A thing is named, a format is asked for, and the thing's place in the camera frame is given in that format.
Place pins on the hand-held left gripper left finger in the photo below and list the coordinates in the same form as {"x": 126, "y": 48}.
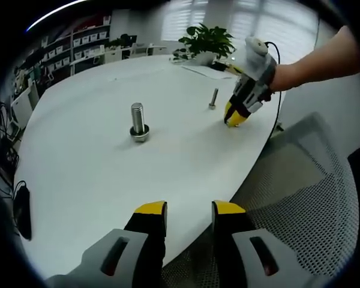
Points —
{"x": 120, "y": 258}

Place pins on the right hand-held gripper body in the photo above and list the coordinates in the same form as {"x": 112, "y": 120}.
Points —
{"x": 262, "y": 64}

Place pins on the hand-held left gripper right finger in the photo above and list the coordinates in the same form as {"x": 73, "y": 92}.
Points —
{"x": 252, "y": 258}

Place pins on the large threaded steel stud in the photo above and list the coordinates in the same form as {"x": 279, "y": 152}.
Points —
{"x": 138, "y": 117}

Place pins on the small steel bolt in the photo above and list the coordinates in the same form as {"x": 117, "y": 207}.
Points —
{"x": 214, "y": 98}

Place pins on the green potted plant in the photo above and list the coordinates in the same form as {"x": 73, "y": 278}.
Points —
{"x": 208, "y": 39}

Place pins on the grey mesh office chair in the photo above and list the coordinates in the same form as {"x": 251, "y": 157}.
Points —
{"x": 288, "y": 195}

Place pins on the black computer mouse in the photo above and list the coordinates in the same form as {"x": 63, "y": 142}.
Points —
{"x": 22, "y": 207}

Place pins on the white shelving unit with bins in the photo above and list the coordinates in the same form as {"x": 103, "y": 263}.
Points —
{"x": 78, "y": 42}

